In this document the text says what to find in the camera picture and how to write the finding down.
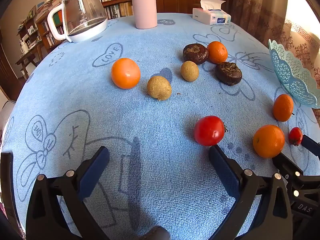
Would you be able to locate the white tissue box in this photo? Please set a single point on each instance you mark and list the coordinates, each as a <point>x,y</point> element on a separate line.
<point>212,16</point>

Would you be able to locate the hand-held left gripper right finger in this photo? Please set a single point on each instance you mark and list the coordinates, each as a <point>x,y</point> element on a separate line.
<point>223,170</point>

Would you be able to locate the brown patterned curtain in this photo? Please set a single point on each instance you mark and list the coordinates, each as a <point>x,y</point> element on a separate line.
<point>262,12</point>

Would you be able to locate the large red tomato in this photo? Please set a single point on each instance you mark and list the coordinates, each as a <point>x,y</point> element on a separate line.
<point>209,130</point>

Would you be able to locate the blue printed tablecloth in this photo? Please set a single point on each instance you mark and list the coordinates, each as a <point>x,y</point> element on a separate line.
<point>162,155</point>

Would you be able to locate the orange persimmon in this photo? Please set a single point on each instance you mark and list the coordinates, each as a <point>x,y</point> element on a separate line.
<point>125,73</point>

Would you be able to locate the pink insulated bottle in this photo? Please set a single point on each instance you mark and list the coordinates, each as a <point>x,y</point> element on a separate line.
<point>144,5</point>

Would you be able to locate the dark brown water chestnut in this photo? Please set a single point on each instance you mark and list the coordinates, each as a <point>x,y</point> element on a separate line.
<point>195,53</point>
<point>228,73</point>

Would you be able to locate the small red cherry tomato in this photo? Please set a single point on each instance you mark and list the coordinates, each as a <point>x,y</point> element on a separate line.
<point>295,136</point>

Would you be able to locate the tan round longan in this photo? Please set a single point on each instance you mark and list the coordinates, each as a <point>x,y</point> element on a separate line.
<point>189,71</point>
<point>159,88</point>

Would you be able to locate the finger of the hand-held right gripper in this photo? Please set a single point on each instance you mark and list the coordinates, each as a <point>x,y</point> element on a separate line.
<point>311,143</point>
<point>285,163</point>

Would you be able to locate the small wooden side table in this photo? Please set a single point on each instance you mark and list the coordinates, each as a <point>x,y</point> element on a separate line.
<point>25,60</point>

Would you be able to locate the large mandarin orange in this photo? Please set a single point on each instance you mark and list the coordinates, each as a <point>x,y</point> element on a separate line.
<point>268,141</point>

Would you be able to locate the teal lattice plastic basket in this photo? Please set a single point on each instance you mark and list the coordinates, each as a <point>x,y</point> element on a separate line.
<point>292,80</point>

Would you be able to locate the small mandarin orange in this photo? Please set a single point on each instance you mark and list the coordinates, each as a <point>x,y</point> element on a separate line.
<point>283,107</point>
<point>217,52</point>

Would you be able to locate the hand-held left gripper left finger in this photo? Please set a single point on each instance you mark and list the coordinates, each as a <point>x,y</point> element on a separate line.
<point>93,170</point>

